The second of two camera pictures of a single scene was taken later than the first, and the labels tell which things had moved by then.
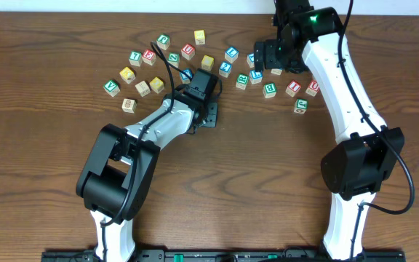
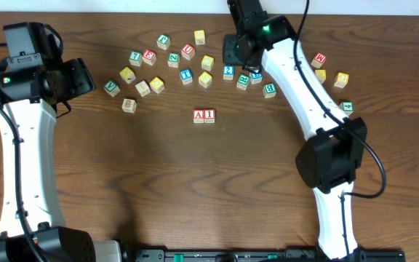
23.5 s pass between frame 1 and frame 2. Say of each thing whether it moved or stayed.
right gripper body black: moved
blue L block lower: stayed
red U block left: stayed
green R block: stayed
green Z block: stayed
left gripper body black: moved
